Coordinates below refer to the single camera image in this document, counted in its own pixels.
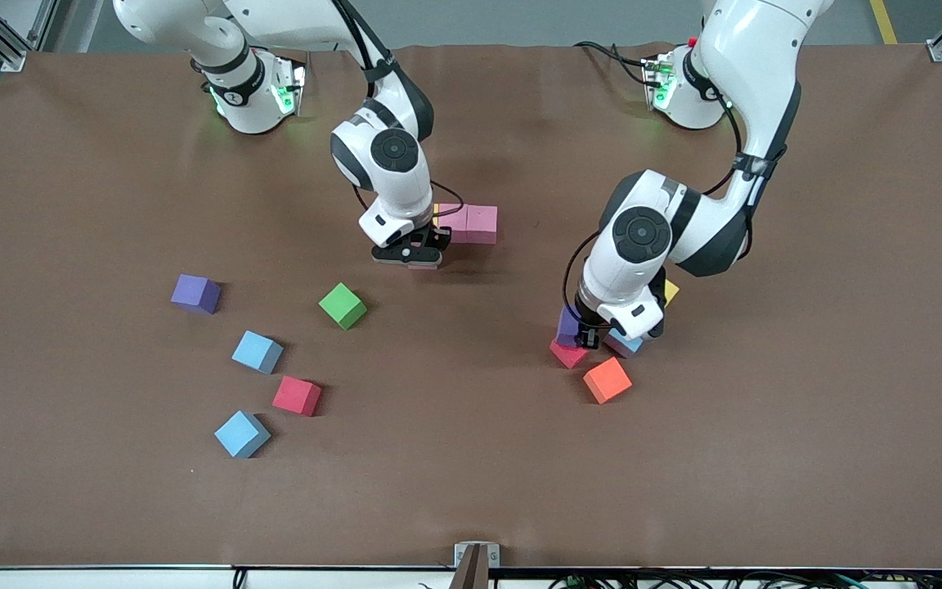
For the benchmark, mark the purple foam cube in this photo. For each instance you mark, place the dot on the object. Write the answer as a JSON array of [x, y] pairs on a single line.
[[567, 327], [193, 293]]

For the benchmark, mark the red foam cube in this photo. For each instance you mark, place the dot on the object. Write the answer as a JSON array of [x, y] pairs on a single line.
[[296, 396], [567, 357]]

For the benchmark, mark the orange foam cube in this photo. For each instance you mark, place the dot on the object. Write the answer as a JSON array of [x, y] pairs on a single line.
[[607, 380]]

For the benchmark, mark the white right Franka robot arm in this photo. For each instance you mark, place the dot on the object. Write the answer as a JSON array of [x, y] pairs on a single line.
[[393, 176]]

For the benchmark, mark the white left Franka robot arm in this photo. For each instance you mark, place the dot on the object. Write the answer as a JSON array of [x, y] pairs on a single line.
[[757, 49]]

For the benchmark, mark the blue foam cube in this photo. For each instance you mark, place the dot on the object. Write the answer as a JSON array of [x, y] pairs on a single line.
[[625, 347], [257, 352], [240, 433]]

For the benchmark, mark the green foam cube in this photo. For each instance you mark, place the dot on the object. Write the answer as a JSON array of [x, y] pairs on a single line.
[[343, 306]]

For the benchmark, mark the brown table cover sheet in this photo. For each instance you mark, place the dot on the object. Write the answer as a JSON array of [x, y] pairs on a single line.
[[471, 458]]

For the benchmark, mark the white table edge rail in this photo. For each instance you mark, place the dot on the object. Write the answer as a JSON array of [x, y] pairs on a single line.
[[111, 579]]

